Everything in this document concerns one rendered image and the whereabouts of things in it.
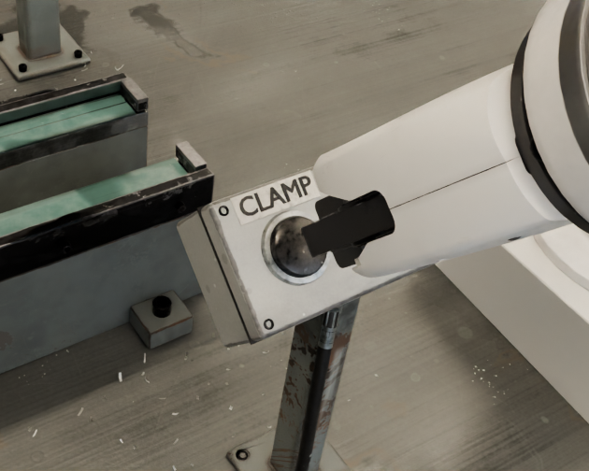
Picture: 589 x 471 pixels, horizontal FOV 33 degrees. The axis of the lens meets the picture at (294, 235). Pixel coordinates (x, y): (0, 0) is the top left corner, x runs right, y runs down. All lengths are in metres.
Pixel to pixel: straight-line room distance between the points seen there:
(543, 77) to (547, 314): 0.53
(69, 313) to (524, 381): 0.36
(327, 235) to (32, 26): 0.71
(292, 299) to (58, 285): 0.28
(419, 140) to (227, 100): 0.73
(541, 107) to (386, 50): 0.87
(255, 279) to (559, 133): 0.24
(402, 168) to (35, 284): 0.44
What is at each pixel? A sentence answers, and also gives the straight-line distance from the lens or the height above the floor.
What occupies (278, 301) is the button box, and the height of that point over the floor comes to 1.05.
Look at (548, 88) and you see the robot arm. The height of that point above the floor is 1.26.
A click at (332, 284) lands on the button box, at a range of 0.49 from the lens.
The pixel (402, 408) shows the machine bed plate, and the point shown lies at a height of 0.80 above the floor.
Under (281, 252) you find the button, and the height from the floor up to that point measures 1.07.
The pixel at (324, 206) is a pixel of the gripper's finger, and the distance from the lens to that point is 0.43.
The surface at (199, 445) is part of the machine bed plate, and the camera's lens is 0.73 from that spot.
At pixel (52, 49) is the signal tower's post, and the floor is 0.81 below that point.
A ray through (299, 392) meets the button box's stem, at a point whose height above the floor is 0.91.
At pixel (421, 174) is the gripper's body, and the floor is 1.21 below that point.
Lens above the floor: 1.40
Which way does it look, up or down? 43 degrees down
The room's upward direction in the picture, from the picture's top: 9 degrees clockwise
